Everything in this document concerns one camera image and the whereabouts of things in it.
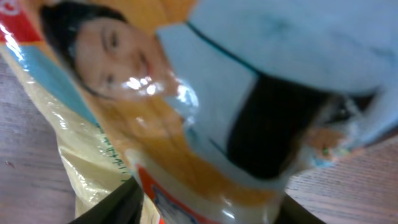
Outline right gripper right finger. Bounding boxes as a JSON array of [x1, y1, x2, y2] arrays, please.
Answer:
[[274, 194, 325, 224]]

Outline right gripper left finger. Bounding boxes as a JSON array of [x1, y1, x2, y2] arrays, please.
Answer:
[[69, 177, 144, 224]]

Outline yellow snack bag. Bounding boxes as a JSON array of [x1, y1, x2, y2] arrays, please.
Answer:
[[1, 0, 397, 223]]

